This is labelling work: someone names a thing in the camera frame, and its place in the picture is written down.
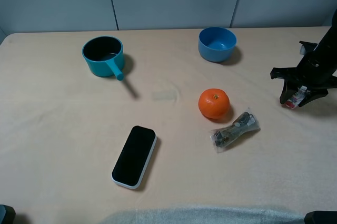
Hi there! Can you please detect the black object bottom right corner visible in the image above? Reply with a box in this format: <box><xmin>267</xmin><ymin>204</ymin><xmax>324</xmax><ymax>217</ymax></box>
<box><xmin>304</xmin><ymin>211</ymin><xmax>337</xmax><ymax>224</ymax></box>

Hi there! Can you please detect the blue plastic bowl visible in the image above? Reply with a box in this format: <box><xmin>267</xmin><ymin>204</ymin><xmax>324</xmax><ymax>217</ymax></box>
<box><xmin>198</xmin><ymin>27</ymin><xmax>237</xmax><ymax>62</ymax></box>

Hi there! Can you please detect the teal saucepan with handle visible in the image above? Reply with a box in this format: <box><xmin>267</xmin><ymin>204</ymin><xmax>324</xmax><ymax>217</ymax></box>
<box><xmin>82</xmin><ymin>36</ymin><xmax>125</xmax><ymax>81</ymax></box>

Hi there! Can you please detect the orange mandarin fruit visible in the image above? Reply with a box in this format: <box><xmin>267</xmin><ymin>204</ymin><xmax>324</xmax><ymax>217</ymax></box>
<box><xmin>198</xmin><ymin>89</ymin><xmax>230</xmax><ymax>120</ymax></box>

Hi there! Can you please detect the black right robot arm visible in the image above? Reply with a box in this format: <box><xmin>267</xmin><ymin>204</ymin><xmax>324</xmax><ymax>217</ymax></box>
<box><xmin>270</xmin><ymin>13</ymin><xmax>336</xmax><ymax>109</ymax></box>

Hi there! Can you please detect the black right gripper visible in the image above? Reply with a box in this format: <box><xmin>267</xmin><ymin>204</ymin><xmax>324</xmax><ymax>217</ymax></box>
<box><xmin>270</xmin><ymin>41</ymin><xmax>336</xmax><ymax>107</ymax></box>

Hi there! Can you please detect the black and white eraser block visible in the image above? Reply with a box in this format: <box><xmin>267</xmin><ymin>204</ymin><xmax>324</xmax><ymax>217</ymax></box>
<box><xmin>111</xmin><ymin>125</ymin><xmax>157</xmax><ymax>190</ymax></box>

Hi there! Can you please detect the clear packet of dark snack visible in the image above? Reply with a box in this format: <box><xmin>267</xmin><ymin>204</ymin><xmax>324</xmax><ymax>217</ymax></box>
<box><xmin>210</xmin><ymin>108</ymin><xmax>261</xmax><ymax>153</ymax></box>

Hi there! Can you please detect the black object bottom left corner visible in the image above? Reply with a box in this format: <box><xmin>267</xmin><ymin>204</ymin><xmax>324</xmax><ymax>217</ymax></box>
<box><xmin>0</xmin><ymin>204</ymin><xmax>16</xmax><ymax>224</ymax></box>

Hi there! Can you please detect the grey cloth at table edge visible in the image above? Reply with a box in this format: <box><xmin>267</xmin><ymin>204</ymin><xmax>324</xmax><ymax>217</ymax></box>
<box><xmin>101</xmin><ymin>206</ymin><xmax>304</xmax><ymax>223</ymax></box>

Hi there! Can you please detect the small clear candy bottle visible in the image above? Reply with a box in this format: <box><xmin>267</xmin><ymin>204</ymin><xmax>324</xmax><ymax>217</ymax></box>
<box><xmin>285</xmin><ymin>86</ymin><xmax>308</xmax><ymax>109</ymax></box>

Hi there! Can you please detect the black object corner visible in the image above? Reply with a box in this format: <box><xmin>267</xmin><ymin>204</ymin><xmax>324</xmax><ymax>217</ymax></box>
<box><xmin>304</xmin><ymin>211</ymin><xmax>337</xmax><ymax>224</ymax></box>
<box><xmin>0</xmin><ymin>204</ymin><xmax>16</xmax><ymax>224</ymax></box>

